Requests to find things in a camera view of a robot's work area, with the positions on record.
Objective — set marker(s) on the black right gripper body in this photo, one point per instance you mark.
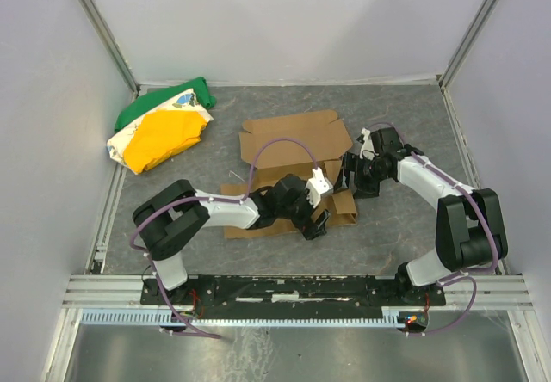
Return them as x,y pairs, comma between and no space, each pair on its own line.
355,175

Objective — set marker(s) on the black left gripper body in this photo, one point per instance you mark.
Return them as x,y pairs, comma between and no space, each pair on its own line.
313,221

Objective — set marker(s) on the brown cardboard box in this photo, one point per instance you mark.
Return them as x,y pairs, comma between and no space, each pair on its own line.
326,137

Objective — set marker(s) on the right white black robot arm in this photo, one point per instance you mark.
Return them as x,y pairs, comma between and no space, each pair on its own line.
470,232

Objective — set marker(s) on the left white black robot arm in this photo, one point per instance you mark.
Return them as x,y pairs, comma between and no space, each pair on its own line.
170,219

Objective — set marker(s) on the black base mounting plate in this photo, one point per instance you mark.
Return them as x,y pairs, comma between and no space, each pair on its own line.
292,297

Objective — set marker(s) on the white patterned cloth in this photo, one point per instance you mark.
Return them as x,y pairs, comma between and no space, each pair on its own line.
118,143

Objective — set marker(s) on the yellow cloth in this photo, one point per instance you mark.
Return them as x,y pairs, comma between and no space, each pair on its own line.
162,135

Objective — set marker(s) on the green cloth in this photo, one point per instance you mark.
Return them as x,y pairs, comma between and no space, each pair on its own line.
147,102

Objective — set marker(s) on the metal front shelf sheet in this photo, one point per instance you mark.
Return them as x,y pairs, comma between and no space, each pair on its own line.
480,349

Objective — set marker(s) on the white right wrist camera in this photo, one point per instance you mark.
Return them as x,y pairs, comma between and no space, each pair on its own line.
367,149

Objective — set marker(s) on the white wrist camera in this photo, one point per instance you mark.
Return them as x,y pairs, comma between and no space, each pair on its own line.
318,187
367,149

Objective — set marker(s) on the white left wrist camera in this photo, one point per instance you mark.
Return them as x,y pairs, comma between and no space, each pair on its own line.
318,187

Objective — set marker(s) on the light blue cable duct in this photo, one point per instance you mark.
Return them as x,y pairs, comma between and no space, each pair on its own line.
165,317

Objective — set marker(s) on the right aluminium corner post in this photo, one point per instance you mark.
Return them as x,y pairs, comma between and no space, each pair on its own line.
473,31

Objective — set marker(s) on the aluminium corner post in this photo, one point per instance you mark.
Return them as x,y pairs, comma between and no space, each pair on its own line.
108,40
473,31

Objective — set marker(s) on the aluminium front rail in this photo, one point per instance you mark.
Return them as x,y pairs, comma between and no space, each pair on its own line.
494,293

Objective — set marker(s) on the left aluminium corner post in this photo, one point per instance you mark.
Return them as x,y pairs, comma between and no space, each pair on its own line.
108,40

